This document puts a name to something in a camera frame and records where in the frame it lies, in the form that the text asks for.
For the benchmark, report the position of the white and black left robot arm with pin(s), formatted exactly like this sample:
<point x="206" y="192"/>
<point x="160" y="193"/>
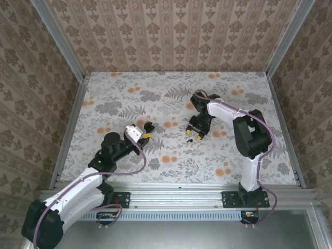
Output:
<point x="72" y="192"/>

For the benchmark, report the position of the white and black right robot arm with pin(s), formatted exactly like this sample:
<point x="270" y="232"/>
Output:
<point x="249" y="171"/>

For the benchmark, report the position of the small black connector board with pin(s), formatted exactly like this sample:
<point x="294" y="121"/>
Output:
<point x="250" y="215"/>
<point x="107" y="216"/>

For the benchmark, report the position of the grey metal front panel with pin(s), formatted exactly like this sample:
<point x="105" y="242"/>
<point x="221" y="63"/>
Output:
<point x="168" y="236"/>

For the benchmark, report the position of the aluminium table side rail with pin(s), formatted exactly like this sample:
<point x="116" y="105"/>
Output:
<point x="278" y="103"/>
<point x="77" y="103"/>

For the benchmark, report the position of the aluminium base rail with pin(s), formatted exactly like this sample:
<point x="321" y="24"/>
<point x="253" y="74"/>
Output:
<point x="176" y="197"/>

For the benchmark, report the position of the aluminium frame post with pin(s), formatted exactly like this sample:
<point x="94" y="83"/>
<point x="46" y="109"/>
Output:
<point x="61" y="41"/>
<point x="287" y="41"/>

